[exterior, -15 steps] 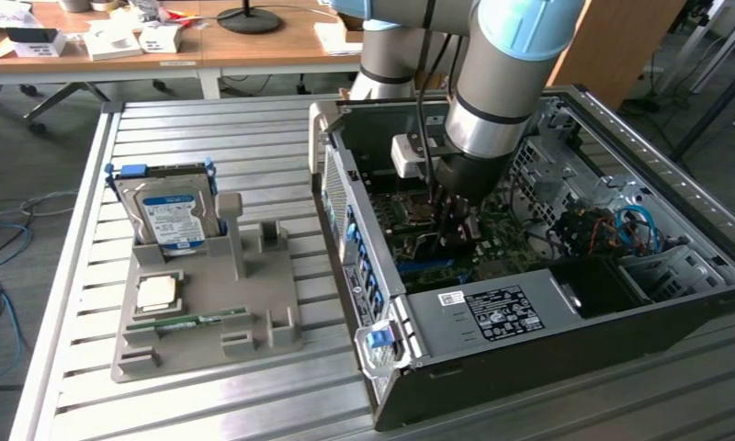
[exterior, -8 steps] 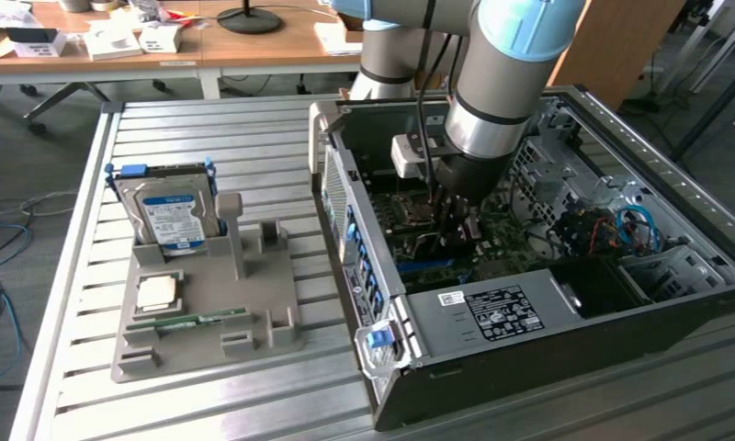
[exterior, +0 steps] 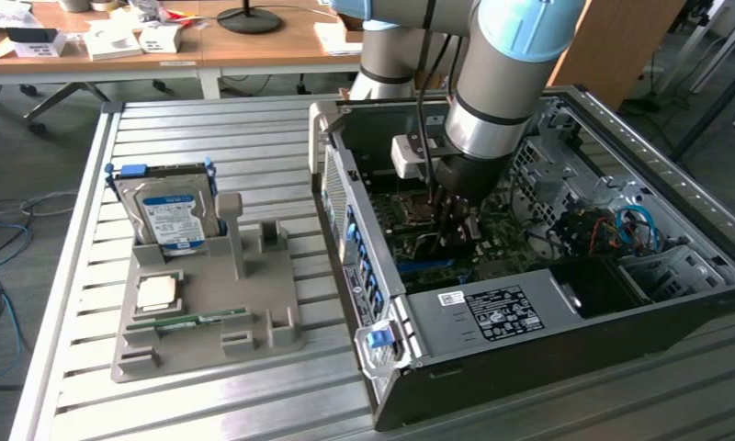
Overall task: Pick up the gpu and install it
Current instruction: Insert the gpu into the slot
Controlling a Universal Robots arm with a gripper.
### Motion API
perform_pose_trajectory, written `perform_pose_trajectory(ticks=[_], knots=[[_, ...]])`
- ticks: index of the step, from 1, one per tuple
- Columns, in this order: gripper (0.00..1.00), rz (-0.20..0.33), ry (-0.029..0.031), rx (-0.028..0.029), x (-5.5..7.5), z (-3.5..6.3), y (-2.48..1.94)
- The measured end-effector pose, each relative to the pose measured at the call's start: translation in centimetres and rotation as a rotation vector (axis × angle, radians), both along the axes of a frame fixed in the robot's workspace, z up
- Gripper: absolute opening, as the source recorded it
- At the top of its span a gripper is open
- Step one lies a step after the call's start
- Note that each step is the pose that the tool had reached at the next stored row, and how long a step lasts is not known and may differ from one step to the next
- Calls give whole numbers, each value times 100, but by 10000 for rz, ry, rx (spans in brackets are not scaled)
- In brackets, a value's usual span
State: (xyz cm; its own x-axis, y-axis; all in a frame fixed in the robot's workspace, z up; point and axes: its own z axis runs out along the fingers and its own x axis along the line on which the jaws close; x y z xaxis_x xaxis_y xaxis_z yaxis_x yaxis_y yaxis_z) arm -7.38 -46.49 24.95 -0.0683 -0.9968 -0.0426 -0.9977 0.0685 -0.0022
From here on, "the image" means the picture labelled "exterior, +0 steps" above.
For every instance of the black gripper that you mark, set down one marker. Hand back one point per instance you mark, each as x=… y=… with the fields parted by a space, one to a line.
x=471 y=177

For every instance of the green GPU with black fan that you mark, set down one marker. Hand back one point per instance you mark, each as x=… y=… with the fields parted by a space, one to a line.
x=427 y=248

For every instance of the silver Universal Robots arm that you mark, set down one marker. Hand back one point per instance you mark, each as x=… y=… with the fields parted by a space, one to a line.
x=508 y=69

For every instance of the metal CPU socket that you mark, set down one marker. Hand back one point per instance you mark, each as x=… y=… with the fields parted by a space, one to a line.
x=413 y=211

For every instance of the green motherboard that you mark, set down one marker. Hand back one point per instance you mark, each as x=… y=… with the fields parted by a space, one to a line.
x=508 y=250

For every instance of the blue expansion slot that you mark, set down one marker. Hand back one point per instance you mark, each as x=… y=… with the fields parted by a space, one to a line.
x=425 y=265

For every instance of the grey power supply unit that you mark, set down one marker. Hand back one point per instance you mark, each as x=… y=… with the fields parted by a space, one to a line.
x=459 y=317

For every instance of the black plastic shroud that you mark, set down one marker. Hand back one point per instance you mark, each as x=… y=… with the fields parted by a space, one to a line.
x=600 y=289

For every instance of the white paper sheets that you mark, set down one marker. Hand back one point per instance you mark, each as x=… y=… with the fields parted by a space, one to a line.
x=336 y=39

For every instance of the wooden cabinet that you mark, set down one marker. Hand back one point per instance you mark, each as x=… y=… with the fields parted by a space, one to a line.
x=631 y=46

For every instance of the grey metal disk bay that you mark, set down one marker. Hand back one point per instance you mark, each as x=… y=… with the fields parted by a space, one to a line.
x=679 y=271

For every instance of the black open PC case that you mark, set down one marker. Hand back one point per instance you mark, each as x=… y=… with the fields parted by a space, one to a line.
x=527 y=367

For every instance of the wooden desk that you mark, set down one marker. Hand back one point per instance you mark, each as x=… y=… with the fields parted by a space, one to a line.
x=250 y=48

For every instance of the grey plastic parts rack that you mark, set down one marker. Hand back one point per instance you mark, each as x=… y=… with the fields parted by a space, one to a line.
x=220 y=294

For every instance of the black round monitor stand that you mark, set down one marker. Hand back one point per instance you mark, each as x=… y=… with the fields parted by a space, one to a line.
x=249 y=20

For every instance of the hard disk in blue carrier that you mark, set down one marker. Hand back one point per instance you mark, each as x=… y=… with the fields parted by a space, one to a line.
x=168 y=216

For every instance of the silver CPU chip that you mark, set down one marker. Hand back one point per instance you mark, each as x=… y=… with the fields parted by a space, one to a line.
x=156 y=294

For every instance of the small white labelled box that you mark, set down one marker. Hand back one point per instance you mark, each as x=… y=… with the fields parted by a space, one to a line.
x=158 y=41

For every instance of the flat white box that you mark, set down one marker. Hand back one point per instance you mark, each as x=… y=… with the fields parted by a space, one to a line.
x=113 y=46

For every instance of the open white box black inside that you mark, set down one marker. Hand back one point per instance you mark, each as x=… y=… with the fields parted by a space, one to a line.
x=36 y=46

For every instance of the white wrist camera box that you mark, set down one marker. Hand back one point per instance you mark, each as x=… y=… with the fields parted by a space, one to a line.
x=408 y=158

